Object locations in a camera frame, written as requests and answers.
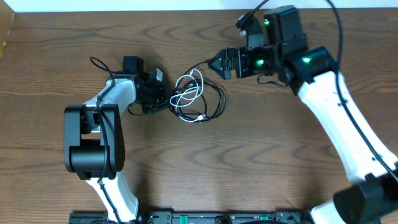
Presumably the white USB cable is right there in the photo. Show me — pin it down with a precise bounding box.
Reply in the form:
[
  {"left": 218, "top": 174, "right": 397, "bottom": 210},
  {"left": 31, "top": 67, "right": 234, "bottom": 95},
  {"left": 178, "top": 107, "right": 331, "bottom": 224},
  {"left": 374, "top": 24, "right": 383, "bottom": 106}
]
[{"left": 169, "top": 68, "right": 208, "bottom": 123}]

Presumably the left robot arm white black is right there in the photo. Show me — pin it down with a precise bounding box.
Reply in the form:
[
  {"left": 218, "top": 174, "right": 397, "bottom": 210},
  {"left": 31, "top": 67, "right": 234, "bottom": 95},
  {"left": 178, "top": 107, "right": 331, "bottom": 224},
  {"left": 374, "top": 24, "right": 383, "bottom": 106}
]
[{"left": 63, "top": 69, "right": 167, "bottom": 223}]

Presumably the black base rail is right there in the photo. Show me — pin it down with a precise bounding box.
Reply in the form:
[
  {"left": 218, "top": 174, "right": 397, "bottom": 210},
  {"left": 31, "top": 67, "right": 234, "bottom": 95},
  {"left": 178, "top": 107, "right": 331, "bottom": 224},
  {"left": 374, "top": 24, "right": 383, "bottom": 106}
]
[{"left": 67, "top": 211, "right": 315, "bottom": 224}]

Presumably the black USB cable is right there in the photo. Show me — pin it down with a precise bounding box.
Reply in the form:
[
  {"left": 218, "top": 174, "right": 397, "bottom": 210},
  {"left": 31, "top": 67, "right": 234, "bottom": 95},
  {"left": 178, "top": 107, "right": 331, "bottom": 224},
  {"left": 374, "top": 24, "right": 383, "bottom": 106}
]
[{"left": 167, "top": 58, "right": 227, "bottom": 124}]

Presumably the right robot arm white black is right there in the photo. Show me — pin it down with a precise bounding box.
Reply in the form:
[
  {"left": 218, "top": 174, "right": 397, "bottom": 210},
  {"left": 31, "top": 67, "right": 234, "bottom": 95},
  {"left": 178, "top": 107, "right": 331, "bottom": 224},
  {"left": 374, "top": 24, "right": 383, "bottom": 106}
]
[{"left": 208, "top": 45, "right": 397, "bottom": 223}]

